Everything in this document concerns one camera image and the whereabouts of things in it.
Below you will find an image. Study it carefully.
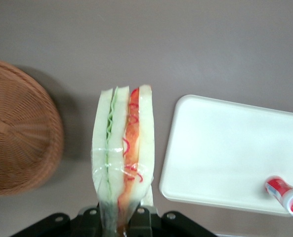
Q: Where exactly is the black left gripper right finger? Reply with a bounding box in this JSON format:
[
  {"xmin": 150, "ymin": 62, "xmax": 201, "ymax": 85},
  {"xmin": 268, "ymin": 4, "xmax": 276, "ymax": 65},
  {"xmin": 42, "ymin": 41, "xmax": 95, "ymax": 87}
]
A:
[{"xmin": 129, "ymin": 206, "xmax": 160, "ymax": 237}]

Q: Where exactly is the round brown wicker basket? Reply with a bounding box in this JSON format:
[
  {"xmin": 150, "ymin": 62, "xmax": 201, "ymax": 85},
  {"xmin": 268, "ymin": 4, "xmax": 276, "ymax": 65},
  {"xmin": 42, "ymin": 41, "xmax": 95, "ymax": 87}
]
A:
[{"xmin": 0, "ymin": 58, "xmax": 64, "ymax": 197}]

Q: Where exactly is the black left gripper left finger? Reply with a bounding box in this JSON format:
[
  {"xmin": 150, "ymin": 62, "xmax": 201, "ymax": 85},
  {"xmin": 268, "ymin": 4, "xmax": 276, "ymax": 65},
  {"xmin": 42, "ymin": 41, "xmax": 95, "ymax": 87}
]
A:
[{"xmin": 77, "ymin": 206, "xmax": 103, "ymax": 237}]

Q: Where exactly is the small red yogurt bottle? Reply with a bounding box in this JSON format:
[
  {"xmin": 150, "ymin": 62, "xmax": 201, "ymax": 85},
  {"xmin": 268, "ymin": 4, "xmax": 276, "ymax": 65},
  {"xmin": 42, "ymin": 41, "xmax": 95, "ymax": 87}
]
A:
[{"xmin": 264, "ymin": 175, "xmax": 293, "ymax": 219}]

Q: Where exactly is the triangular sandwich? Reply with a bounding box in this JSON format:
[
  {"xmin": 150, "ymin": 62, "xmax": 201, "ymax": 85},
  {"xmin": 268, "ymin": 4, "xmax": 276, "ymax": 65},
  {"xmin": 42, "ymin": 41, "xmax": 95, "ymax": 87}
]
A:
[{"xmin": 90, "ymin": 84, "xmax": 156, "ymax": 237}]

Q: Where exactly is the beige plastic tray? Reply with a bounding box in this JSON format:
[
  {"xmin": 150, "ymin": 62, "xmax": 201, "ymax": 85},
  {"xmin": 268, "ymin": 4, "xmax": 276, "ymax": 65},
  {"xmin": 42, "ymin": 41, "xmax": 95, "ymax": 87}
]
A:
[{"xmin": 158, "ymin": 94, "xmax": 293, "ymax": 218}]

